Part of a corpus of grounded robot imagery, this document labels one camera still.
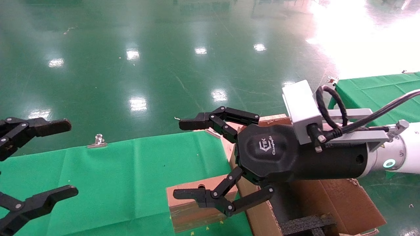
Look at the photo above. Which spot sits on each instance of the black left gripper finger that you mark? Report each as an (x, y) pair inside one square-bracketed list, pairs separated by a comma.
[(42, 201), (32, 127)]

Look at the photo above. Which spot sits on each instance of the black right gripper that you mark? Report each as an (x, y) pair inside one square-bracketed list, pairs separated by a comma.
[(272, 154)]

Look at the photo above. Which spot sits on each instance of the small brown cardboard box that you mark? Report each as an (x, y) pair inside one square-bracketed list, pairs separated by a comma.
[(187, 216)]

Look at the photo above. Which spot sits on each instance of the large open cardboard carton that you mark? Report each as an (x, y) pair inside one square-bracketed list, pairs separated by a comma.
[(344, 203)]

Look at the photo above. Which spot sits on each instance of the large green table cloth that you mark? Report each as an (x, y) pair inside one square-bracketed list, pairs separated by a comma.
[(115, 183)]

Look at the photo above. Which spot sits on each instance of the black foam insert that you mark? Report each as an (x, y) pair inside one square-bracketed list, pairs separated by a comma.
[(305, 226)]

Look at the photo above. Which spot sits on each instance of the small green table cloth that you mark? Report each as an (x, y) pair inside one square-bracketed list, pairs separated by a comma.
[(377, 91)]

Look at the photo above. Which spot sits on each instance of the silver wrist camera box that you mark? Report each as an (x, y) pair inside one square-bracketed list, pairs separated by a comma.
[(300, 105)]

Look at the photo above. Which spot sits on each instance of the silver camera mount bracket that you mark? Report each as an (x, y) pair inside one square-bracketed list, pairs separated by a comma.
[(361, 136)]

